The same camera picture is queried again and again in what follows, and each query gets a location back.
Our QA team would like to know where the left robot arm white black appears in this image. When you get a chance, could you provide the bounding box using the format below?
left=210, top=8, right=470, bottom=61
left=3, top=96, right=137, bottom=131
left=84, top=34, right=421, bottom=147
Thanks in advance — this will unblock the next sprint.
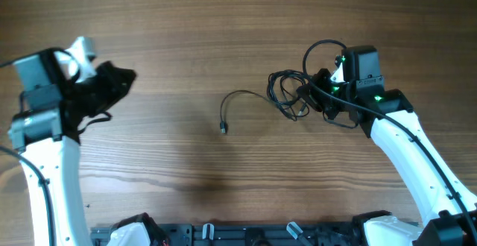
left=8, top=48, right=136, bottom=245

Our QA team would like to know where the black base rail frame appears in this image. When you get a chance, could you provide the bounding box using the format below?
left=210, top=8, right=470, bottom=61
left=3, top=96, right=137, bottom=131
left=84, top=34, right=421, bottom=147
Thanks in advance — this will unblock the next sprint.
left=90, top=221, right=368, bottom=246

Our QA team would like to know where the black usb cable end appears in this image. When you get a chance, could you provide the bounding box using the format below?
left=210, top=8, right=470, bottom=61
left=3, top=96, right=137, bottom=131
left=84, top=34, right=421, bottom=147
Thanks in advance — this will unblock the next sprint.
left=219, top=89, right=273, bottom=134

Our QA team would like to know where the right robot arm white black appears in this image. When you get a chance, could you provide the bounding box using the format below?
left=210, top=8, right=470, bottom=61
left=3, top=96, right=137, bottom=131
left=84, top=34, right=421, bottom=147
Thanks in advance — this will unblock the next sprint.
left=297, top=45, right=476, bottom=245

